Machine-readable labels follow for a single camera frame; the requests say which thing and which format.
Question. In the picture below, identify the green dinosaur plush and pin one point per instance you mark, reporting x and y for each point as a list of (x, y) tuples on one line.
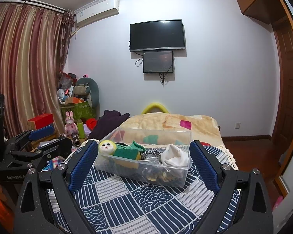
[(87, 87)]

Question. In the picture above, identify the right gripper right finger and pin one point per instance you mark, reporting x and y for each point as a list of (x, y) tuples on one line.
[(253, 213)]

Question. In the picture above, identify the pink rabbit figurine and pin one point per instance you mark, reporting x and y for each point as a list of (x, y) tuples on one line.
[(70, 126)]

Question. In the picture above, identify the wooden wardrobe with sliding door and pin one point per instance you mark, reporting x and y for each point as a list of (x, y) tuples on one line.
[(279, 14)]

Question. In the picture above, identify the white air conditioner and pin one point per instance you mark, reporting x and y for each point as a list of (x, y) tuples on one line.
[(97, 12)]

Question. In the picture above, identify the beige patterned blanket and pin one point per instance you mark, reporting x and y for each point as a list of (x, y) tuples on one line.
[(204, 128)]

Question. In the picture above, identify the clear bag of silver items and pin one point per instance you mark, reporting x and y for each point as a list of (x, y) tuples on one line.
[(152, 156)]

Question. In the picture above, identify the green yellow sponge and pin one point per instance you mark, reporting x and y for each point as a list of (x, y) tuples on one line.
[(127, 158)]

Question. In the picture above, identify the brown wooden door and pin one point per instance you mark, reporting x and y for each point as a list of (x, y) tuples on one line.
[(283, 132)]

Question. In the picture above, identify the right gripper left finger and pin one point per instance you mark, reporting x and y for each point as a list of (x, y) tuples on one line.
[(34, 213)]

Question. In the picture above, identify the green knitted cloth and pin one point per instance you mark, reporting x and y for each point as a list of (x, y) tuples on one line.
[(133, 146)]

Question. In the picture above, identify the green cardboard box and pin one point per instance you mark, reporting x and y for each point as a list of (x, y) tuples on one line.
[(80, 111)]

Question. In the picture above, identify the green bottle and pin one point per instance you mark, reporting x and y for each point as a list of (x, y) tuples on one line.
[(81, 130)]

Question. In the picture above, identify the blue white patterned tablecloth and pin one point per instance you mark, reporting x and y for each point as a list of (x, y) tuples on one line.
[(114, 204)]

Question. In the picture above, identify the small black wall monitor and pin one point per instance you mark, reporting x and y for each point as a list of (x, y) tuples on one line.
[(158, 62)]

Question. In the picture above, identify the floral scrunchie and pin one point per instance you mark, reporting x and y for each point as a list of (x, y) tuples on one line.
[(160, 176)]

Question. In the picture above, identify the white sock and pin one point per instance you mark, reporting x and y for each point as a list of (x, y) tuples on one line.
[(174, 156)]

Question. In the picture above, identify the yellow plush face toy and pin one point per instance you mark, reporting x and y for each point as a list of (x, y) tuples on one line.
[(107, 147)]

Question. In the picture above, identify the striped red curtain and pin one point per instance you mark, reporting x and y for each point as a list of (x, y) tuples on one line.
[(33, 50)]

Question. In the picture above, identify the dark purple garment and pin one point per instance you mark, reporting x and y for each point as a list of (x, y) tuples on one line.
[(107, 123)]

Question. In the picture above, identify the large black wall television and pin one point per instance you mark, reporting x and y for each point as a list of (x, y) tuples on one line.
[(157, 35)]

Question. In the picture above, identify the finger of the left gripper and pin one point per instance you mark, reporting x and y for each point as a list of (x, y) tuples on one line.
[(59, 148), (20, 141)]

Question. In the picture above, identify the red plush item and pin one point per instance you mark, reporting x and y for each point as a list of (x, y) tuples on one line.
[(91, 123)]

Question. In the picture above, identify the clear plastic storage box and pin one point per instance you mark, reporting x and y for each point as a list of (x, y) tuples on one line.
[(149, 139)]

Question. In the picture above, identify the red box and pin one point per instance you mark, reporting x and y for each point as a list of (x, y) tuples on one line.
[(40, 121)]

